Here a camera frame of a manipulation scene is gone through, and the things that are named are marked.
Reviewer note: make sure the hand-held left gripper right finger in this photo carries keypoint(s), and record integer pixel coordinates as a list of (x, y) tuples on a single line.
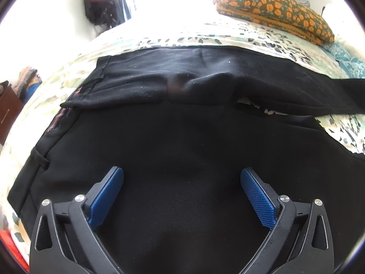
[(258, 195)]

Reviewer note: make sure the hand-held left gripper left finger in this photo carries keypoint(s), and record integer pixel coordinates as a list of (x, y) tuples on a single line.
[(106, 194)]

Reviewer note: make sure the black pants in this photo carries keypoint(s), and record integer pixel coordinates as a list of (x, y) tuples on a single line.
[(182, 148)]

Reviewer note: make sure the leaf print bedspread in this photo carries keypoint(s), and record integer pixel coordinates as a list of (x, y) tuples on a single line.
[(42, 91)]

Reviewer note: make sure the brown wooden cabinet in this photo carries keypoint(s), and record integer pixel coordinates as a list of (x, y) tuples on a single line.
[(8, 111)]

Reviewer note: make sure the pile of folded clothes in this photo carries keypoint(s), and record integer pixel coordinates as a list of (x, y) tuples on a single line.
[(28, 84)]

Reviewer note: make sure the teal patterned pillow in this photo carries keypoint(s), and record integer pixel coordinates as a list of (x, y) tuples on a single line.
[(350, 60)]

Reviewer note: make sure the orange pumpkin print pillow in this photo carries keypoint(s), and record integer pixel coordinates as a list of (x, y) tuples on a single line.
[(271, 5)]

